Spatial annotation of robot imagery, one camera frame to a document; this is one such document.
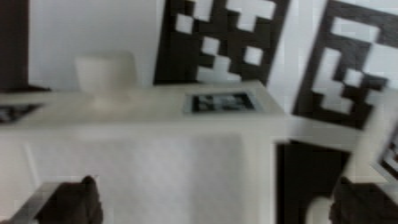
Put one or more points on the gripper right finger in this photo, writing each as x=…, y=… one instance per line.
x=362, y=205

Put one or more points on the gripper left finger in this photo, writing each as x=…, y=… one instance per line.
x=62, y=204

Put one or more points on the white drawer box with knob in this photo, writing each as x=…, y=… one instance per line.
x=171, y=142

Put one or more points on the white marker tag plate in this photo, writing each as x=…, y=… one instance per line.
x=85, y=25

